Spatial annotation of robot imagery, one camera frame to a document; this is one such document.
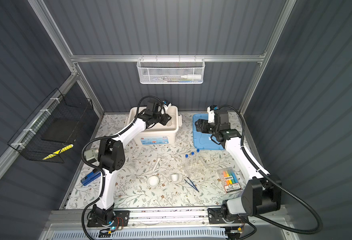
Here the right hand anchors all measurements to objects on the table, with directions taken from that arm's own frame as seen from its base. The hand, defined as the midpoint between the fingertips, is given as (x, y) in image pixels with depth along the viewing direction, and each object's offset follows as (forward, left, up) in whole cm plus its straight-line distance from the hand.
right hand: (203, 124), depth 83 cm
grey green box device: (-9, +70, -17) cm, 73 cm away
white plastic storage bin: (0, +26, -8) cm, 27 cm away
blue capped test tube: (-17, +10, -9) cm, 21 cm away
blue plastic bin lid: (+5, -2, -24) cm, 24 cm away
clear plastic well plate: (-16, +3, -24) cm, 29 cm away
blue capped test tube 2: (-15, +6, -8) cm, 18 cm away
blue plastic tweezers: (-27, +5, -23) cm, 36 cm away
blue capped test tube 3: (-12, +3, -12) cm, 17 cm away
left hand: (+14, +21, -8) cm, 27 cm away
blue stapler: (-22, +64, -20) cm, 71 cm away
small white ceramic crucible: (-22, +17, -20) cm, 35 cm away
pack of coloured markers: (-23, -15, -22) cm, 36 cm away
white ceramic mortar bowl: (-24, +29, -22) cm, 44 cm away
